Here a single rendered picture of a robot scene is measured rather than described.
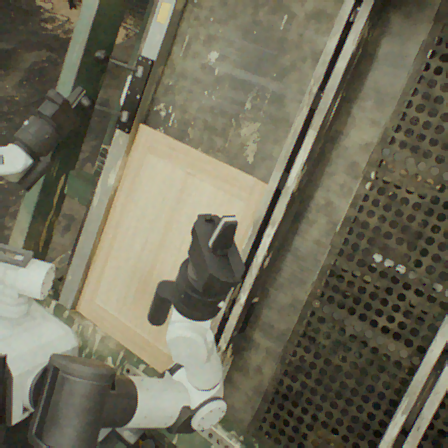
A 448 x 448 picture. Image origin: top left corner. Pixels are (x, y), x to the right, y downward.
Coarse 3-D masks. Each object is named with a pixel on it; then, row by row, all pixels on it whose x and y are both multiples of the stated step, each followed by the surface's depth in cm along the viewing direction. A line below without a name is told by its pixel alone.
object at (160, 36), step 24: (168, 0) 139; (168, 24) 139; (144, 48) 143; (168, 48) 143; (144, 96) 144; (144, 120) 148; (120, 144) 148; (120, 168) 149; (96, 192) 152; (96, 216) 152; (96, 240) 154; (72, 264) 157; (72, 288) 157
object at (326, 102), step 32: (352, 0) 112; (384, 0) 114; (352, 32) 112; (320, 64) 116; (352, 64) 115; (320, 96) 116; (320, 128) 117; (288, 160) 120; (288, 192) 120; (256, 224) 124; (288, 224) 126; (256, 256) 124; (256, 288) 128; (224, 320) 129; (224, 352) 129
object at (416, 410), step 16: (432, 352) 106; (432, 368) 106; (416, 384) 107; (432, 384) 109; (416, 400) 111; (432, 400) 106; (400, 416) 109; (416, 416) 111; (432, 416) 106; (400, 432) 110; (416, 432) 107
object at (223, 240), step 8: (224, 224) 76; (232, 224) 76; (216, 232) 78; (224, 232) 77; (232, 232) 78; (216, 240) 78; (224, 240) 79; (232, 240) 79; (216, 248) 80; (224, 248) 79
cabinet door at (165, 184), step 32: (128, 160) 149; (160, 160) 144; (192, 160) 139; (128, 192) 149; (160, 192) 144; (192, 192) 139; (224, 192) 134; (256, 192) 130; (128, 224) 150; (160, 224) 144; (192, 224) 139; (96, 256) 155; (128, 256) 150; (160, 256) 145; (96, 288) 156; (128, 288) 150; (96, 320) 156; (128, 320) 150; (160, 352) 145
